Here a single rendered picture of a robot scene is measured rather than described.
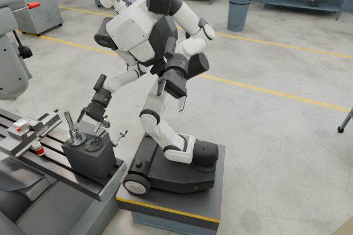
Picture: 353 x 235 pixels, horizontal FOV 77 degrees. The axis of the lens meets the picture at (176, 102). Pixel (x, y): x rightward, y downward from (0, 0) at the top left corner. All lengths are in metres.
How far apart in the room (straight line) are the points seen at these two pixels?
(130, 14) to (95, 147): 0.66
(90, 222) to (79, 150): 0.94
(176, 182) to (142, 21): 1.10
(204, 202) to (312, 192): 1.20
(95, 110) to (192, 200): 1.01
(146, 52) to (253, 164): 1.83
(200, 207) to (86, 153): 0.95
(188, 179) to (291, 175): 1.28
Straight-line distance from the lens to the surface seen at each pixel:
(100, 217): 2.09
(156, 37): 1.13
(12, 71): 1.29
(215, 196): 1.84
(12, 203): 1.71
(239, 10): 5.46
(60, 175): 1.43
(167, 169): 1.74
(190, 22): 1.12
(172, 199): 1.81
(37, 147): 1.52
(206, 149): 1.63
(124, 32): 1.15
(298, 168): 2.75
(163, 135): 1.58
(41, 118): 1.74
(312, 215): 2.50
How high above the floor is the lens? 2.01
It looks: 39 degrees down
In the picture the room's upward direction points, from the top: straight up
